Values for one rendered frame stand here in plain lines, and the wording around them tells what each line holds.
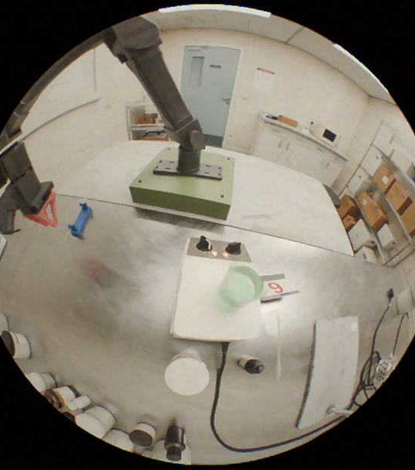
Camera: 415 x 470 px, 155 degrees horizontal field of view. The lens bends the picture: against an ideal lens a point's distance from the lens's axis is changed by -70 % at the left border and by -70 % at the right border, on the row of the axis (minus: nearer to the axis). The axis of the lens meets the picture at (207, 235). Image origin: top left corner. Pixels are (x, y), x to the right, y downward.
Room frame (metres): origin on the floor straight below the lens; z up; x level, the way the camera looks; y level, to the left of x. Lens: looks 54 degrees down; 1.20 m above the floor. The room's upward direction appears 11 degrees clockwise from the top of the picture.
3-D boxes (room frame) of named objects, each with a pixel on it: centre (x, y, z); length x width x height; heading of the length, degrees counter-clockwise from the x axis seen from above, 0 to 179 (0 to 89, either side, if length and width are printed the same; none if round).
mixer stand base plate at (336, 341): (-0.12, -0.38, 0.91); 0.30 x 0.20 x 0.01; 179
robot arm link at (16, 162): (0.09, 0.35, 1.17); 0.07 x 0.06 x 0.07; 138
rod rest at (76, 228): (0.18, 0.37, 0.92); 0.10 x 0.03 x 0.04; 12
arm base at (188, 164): (0.39, 0.09, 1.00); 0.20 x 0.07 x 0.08; 95
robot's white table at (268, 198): (0.50, 0.04, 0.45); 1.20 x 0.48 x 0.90; 89
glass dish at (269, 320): (0.03, -0.16, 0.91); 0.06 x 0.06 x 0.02
